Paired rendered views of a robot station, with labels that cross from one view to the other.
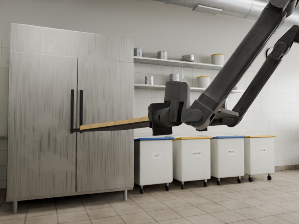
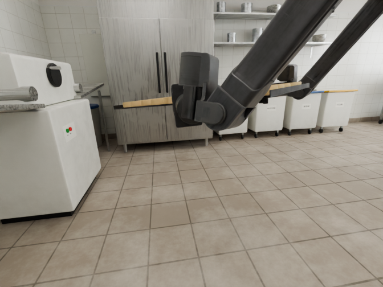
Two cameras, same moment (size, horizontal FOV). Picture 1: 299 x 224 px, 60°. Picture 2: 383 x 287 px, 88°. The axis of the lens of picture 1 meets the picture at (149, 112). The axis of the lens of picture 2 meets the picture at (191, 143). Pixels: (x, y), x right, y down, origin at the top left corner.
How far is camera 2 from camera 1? 0.39 m
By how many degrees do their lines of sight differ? 25
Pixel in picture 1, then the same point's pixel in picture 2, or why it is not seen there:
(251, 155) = (326, 109)
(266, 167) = (339, 120)
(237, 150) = (312, 104)
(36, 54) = (121, 18)
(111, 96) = not seen: hidden behind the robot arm
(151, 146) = not seen: hidden behind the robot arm
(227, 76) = (278, 39)
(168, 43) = not seen: outside the picture
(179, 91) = (198, 69)
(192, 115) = (209, 114)
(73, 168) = (163, 121)
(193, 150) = (268, 105)
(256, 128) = (338, 82)
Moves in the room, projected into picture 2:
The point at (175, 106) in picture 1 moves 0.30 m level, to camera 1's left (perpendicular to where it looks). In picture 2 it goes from (190, 94) to (53, 95)
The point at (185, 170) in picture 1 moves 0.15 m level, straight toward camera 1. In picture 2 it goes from (259, 122) to (259, 124)
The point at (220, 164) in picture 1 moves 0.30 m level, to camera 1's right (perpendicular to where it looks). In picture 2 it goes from (293, 117) to (312, 118)
